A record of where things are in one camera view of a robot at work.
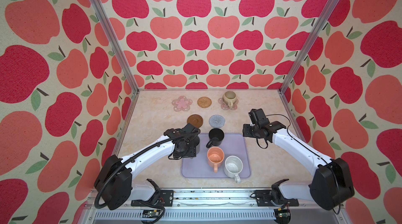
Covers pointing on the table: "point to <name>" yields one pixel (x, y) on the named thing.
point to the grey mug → (197, 143)
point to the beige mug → (229, 97)
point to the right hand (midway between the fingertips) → (250, 130)
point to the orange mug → (215, 156)
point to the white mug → (233, 166)
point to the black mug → (216, 135)
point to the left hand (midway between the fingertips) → (192, 155)
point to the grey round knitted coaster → (216, 121)
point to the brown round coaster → (195, 119)
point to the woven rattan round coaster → (204, 102)
